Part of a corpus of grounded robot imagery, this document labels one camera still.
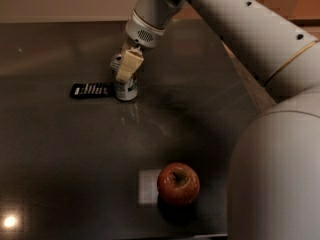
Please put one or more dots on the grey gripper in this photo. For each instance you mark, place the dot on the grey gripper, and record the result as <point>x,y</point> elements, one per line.
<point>142,34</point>

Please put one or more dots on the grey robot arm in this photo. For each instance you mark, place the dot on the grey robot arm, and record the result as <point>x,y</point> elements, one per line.
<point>274,174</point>

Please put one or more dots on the silver 7up soda can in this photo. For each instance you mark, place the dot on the silver 7up soda can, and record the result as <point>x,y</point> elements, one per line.
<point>123,91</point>

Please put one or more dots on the red apple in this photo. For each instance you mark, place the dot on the red apple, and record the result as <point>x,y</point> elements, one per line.
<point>178,185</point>

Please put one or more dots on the black rxbar chocolate bar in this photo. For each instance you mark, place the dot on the black rxbar chocolate bar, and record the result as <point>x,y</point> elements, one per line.
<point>91,90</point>

